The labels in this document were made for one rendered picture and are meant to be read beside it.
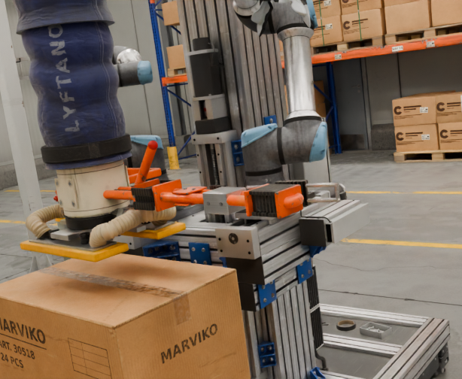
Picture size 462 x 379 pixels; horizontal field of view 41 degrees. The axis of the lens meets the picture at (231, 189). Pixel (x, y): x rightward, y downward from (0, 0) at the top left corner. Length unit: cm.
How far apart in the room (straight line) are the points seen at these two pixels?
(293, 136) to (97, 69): 65
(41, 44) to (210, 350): 84
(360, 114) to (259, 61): 831
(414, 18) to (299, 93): 685
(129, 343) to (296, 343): 114
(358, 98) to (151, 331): 921
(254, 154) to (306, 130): 17
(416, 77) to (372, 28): 150
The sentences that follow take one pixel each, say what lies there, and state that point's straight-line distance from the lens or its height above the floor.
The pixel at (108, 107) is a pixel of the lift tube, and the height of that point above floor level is 139.
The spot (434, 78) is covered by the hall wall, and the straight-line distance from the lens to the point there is 1004.
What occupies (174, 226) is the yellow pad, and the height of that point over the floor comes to 107.
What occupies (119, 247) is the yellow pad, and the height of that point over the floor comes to 107.
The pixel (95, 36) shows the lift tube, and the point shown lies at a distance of 156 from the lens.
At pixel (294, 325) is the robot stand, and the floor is 49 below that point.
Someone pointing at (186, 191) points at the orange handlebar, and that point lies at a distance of 136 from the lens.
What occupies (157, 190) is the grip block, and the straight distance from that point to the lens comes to 141.
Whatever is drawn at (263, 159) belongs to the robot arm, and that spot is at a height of 117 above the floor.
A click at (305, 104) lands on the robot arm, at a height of 132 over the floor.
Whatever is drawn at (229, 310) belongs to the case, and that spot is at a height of 85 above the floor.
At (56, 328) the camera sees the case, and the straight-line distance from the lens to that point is 158.
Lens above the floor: 142
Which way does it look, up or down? 10 degrees down
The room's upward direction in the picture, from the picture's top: 8 degrees counter-clockwise
